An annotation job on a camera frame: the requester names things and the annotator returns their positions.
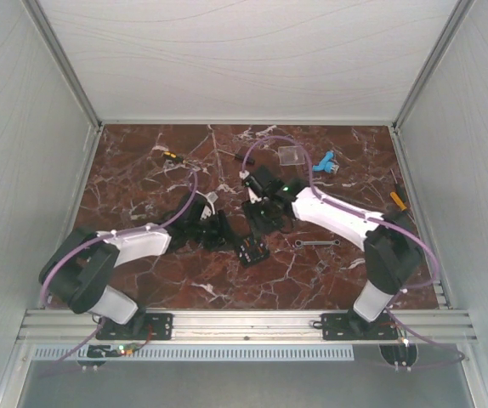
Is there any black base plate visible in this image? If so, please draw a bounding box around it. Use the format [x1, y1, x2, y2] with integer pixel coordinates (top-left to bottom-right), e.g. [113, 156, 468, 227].
[310, 311, 400, 341]
[95, 312, 173, 341]

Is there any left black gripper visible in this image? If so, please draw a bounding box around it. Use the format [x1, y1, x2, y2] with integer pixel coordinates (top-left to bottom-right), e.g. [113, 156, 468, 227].
[188, 210, 243, 252]

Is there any clear plastic fuse box lid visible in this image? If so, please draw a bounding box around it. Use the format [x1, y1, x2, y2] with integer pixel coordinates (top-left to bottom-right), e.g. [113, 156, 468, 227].
[277, 146, 306, 166]

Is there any orange handle screwdriver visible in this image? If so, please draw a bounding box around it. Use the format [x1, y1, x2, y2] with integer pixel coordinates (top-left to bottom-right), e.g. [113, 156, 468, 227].
[389, 191, 414, 221]

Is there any black handle screwdriver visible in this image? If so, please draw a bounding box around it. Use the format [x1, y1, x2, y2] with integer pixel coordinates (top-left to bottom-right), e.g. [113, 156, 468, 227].
[218, 150, 255, 165]

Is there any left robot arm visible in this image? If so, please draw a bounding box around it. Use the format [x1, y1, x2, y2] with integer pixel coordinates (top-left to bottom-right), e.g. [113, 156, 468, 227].
[39, 193, 237, 338]

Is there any silver wrench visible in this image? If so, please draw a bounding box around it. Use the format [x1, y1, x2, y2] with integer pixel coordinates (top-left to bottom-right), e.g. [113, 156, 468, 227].
[294, 240, 341, 248]

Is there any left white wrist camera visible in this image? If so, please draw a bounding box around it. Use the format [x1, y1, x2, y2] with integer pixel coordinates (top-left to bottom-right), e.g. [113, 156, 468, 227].
[197, 191, 218, 220]

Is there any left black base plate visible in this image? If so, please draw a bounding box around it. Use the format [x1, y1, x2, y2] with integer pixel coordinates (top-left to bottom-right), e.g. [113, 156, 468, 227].
[95, 312, 173, 341]

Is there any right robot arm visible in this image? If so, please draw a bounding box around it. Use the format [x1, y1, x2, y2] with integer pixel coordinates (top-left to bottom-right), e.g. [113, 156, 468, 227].
[239, 166, 423, 338]

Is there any aluminium mounting rail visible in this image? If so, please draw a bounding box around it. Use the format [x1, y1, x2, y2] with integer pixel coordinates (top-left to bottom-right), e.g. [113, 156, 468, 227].
[17, 309, 477, 344]

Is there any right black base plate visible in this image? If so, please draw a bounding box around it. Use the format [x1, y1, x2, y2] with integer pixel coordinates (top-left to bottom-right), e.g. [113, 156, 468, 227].
[310, 311, 400, 341]

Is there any blue plastic connector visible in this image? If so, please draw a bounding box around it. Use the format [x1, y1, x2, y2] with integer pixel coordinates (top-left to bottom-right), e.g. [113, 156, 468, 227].
[312, 150, 339, 174]

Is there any purple cable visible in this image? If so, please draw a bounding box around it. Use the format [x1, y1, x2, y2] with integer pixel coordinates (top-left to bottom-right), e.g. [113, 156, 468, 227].
[242, 135, 466, 371]
[39, 168, 198, 378]

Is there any black yellow screwdriver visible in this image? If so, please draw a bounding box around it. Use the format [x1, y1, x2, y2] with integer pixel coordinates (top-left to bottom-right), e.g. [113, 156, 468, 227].
[162, 151, 190, 166]

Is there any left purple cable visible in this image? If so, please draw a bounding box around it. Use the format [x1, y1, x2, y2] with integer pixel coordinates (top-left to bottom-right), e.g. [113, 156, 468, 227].
[39, 168, 198, 378]

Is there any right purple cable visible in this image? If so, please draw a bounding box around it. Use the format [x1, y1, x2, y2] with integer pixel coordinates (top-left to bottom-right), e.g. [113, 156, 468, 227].
[242, 135, 466, 371]

